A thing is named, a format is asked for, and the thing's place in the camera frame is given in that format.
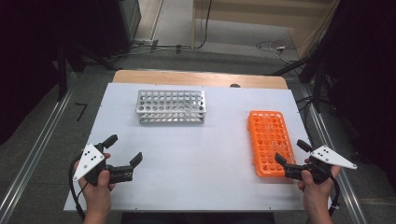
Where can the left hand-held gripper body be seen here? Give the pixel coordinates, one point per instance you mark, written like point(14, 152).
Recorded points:
point(88, 160)

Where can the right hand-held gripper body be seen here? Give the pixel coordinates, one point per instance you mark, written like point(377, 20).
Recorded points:
point(330, 157)

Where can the orange plastic test tube rack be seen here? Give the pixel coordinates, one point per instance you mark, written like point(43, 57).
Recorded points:
point(267, 140)

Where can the silver metal test tube rack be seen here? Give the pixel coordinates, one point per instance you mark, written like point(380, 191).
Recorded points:
point(170, 105)

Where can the person's left hand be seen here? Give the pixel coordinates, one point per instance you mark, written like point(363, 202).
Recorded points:
point(96, 197)

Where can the person's right hand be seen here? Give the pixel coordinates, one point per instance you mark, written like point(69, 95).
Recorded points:
point(317, 196)

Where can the white board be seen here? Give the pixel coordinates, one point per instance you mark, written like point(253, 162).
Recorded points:
point(186, 155)

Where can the black metal stand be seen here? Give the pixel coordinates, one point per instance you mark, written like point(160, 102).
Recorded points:
point(316, 81)
point(62, 71)

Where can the wooden table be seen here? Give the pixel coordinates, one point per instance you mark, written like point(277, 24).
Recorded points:
point(199, 78)

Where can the power strip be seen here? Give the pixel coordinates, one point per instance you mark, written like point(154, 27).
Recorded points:
point(144, 43)

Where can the dark cabinet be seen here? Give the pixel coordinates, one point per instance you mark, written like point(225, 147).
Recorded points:
point(120, 25)

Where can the metal floor rail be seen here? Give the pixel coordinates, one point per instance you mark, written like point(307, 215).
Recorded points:
point(37, 146)
point(330, 140)

